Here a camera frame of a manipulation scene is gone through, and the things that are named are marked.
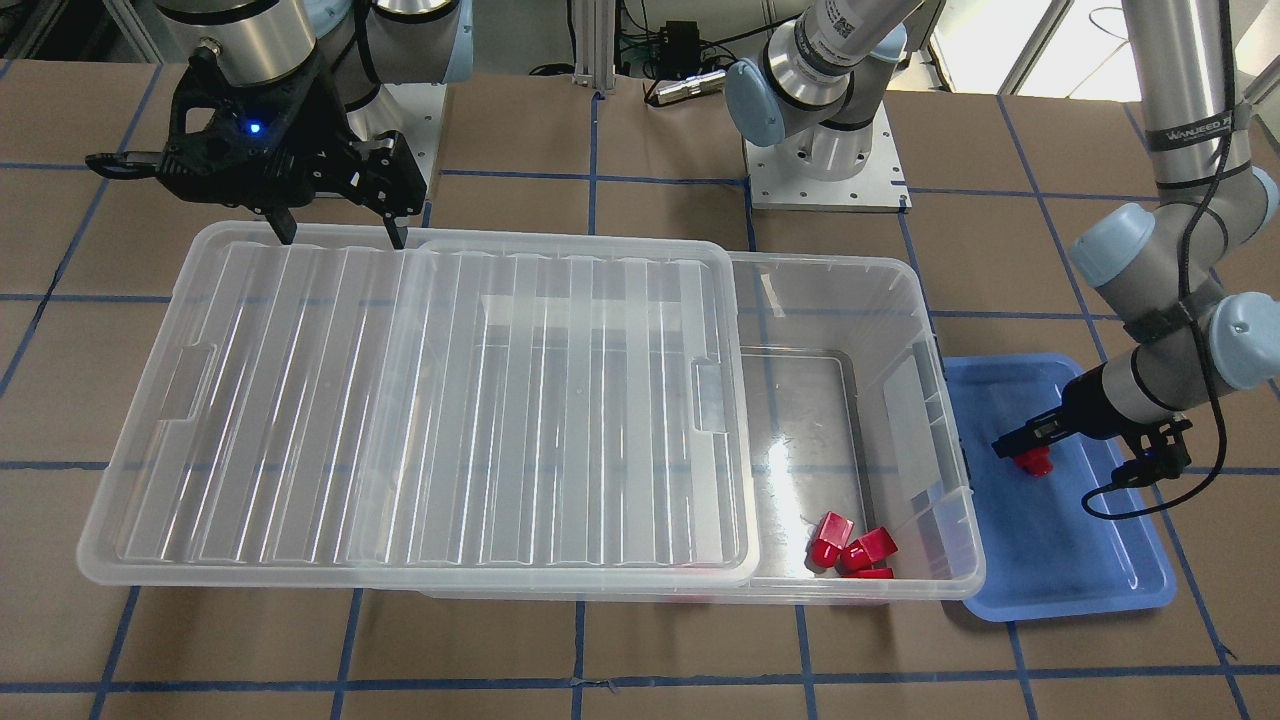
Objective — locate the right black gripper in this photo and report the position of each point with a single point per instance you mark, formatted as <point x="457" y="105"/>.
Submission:
<point x="322" y="118"/>

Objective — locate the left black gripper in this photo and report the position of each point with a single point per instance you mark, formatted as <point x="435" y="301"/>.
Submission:
<point x="1083" y="407"/>

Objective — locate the red block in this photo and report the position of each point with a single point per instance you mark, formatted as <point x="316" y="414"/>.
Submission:
<point x="1036" y="462"/>

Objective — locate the clear plastic box lid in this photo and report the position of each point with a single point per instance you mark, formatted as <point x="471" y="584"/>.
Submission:
<point x="249" y="457"/>

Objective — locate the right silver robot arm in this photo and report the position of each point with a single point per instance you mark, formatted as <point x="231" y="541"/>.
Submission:
<point x="367" y="44"/>

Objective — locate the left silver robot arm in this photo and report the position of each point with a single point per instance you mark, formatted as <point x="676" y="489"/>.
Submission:
<point x="1194" y="343"/>

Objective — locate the clear plastic storage box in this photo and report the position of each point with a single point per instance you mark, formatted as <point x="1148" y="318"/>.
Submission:
<point x="667" y="421"/>

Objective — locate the red blocks in box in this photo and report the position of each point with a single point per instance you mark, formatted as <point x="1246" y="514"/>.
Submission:
<point x="834" y="546"/>

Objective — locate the blue plastic tray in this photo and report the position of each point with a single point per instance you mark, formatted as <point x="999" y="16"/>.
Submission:
<point x="1045" y="556"/>

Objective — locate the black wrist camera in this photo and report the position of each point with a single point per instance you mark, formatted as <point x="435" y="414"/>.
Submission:
<point x="1159" y="452"/>

